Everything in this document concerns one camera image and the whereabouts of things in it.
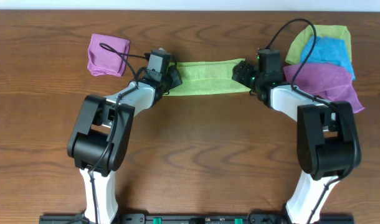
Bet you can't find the light green cloth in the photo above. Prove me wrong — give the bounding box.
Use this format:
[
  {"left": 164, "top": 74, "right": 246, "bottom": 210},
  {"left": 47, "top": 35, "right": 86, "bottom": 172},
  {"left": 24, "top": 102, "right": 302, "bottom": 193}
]
[{"left": 168, "top": 58, "right": 250, "bottom": 96}]

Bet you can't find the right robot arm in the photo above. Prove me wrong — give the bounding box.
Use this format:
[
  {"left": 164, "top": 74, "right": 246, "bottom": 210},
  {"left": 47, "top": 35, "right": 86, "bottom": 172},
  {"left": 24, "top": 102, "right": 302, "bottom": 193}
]
[{"left": 232, "top": 49, "right": 361, "bottom": 223}]

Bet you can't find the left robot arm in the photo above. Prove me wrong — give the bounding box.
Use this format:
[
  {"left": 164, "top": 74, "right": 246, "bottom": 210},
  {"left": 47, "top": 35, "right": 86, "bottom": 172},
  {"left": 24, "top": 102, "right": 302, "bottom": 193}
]
[{"left": 67, "top": 64, "right": 183, "bottom": 223}]

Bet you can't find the olive green cloth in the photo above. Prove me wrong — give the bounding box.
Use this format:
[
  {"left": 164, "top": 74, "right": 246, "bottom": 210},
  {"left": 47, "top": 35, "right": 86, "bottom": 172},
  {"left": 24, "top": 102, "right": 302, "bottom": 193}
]
[{"left": 285, "top": 25, "right": 352, "bottom": 65}]

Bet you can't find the unfolded purple cloth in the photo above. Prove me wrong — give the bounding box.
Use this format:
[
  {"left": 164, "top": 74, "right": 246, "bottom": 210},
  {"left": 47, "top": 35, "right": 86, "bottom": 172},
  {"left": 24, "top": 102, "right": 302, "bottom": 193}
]
[{"left": 294, "top": 63, "right": 364, "bottom": 113}]

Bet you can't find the blue cloth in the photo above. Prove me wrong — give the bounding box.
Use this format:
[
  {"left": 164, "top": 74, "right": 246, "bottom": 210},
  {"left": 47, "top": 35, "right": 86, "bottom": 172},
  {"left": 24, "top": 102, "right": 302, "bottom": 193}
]
[{"left": 307, "top": 36, "right": 356, "bottom": 80}]

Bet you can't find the folded purple cloth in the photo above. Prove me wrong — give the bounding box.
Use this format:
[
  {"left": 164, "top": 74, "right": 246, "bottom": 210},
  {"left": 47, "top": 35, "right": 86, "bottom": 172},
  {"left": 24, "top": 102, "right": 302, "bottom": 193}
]
[{"left": 87, "top": 34, "right": 130, "bottom": 77}]

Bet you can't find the right black cable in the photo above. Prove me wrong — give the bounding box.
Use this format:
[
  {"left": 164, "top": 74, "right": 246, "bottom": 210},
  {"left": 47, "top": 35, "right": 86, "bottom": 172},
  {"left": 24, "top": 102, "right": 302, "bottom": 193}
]
[{"left": 264, "top": 18, "right": 359, "bottom": 224}]

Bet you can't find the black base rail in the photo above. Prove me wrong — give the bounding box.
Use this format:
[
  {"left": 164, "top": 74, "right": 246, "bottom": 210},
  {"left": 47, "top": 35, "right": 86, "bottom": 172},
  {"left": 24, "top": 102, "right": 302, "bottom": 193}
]
[{"left": 39, "top": 213, "right": 355, "bottom": 224}]

